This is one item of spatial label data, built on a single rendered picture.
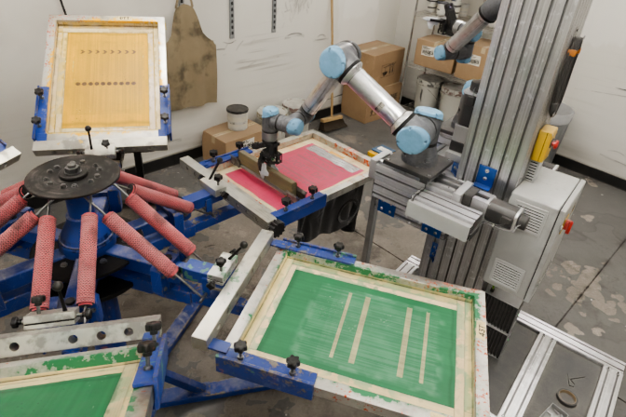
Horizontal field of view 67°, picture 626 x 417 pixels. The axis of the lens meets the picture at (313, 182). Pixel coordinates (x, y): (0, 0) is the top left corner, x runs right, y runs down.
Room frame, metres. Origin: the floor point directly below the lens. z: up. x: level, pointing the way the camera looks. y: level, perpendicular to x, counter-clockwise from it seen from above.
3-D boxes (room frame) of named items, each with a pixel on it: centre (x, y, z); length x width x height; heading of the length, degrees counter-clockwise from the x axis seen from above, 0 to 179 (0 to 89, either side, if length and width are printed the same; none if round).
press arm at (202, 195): (1.72, 0.48, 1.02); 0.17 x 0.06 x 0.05; 136
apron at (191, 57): (3.87, 1.12, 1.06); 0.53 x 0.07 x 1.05; 136
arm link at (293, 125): (1.94, 0.12, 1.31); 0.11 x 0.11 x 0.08; 64
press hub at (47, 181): (1.37, 0.82, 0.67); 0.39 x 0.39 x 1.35
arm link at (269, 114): (1.96, 0.21, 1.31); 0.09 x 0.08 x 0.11; 64
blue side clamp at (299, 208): (1.76, 0.05, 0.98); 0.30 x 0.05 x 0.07; 136
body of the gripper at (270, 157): (1.96, 0.21, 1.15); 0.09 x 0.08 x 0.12; 46
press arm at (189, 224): (1.81, 0.39, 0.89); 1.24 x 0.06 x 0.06; 136
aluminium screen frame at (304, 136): (2.13, 0.09, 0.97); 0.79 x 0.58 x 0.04; 136
